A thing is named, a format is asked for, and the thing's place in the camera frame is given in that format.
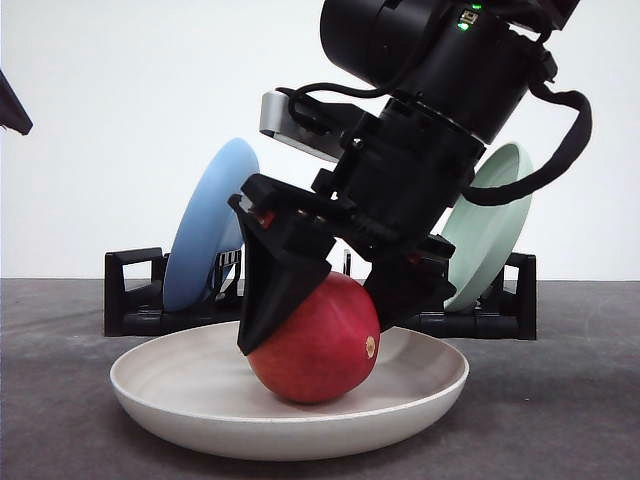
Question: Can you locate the blue plate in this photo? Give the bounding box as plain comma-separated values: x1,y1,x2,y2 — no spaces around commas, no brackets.
163,138,260,312

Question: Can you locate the white plate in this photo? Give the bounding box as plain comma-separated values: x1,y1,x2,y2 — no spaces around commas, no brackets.
110,327,469,462

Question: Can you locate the black cable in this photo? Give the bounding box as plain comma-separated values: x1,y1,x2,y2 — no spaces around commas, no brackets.
464,82,593,205

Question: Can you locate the black plate rack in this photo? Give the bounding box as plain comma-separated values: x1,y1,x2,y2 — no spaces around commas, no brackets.
105,247,537,339

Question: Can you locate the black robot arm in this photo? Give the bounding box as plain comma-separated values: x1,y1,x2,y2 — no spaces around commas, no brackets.
230,0,580,355

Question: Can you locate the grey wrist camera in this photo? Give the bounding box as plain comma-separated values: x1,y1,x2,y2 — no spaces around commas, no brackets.
259,91,351,163

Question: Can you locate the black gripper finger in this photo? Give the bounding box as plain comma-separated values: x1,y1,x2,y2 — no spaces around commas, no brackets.
0,70,33,136

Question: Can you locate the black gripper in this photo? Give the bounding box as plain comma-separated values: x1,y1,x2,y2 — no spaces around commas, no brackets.
228,46,487,355

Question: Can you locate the green plate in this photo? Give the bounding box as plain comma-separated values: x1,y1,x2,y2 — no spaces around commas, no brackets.
442,142,534,313

